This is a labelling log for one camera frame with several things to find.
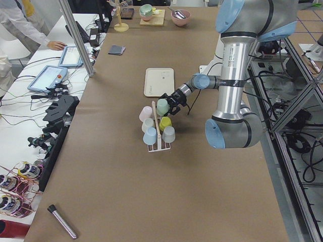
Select pink bowl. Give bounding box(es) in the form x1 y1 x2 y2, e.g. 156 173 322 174
171 9 191 27

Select pink plastic cup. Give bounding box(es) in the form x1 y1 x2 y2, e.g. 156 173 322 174
139 106 153 122

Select near blue teach pendant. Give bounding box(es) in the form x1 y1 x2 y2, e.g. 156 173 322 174
27 65 68 92

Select light blue plastic cup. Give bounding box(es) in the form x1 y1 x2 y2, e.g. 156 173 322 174
143 127 157 145

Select green plastic cup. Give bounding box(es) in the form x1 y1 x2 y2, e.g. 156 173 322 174
156 98 170 116

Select folded grey cloth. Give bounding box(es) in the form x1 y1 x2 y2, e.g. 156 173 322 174
108 45 126 55

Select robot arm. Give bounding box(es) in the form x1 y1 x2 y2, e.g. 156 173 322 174
161 0 298 149

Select cream white plastic cup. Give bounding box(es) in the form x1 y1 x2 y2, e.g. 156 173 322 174
141 117 155 133

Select yellow plastic cup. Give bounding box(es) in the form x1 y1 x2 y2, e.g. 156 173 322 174
159 116 172 132

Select green stacked bowls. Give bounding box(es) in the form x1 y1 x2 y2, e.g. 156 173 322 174
139 4 153 21

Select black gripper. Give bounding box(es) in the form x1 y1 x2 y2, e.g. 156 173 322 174
159 89 187 115

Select far blue teach pendant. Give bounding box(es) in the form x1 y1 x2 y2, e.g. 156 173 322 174
58 46 83 68

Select grey blue plastic cup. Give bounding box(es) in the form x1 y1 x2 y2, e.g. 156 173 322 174
162 126 176 143

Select wooden cutting board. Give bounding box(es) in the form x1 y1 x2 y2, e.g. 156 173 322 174
140 9 165 27

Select metal ladle scoop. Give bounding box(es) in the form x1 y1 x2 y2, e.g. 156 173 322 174
168 6 186 19

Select blue teach pendant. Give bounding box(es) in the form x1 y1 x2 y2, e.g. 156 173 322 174
27 65 68 92
58 46 83 68

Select aluminium frame post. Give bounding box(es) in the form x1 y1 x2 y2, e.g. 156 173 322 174
58 0 94 77

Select white wire cup rack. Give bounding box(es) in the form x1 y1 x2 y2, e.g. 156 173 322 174
147 101 171 152

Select black framed glass tray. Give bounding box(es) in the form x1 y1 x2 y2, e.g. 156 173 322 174
121 8 134 20

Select wooden mug tree stand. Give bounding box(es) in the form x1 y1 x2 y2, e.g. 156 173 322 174
107 1 129 32

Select black capped metal tube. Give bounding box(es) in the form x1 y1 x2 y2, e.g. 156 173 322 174
47 204 78 239

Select cream rabbit tray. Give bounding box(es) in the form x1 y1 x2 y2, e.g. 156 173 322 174
143 68 175 97

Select person's hand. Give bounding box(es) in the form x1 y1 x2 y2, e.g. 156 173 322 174
47 41 67 51

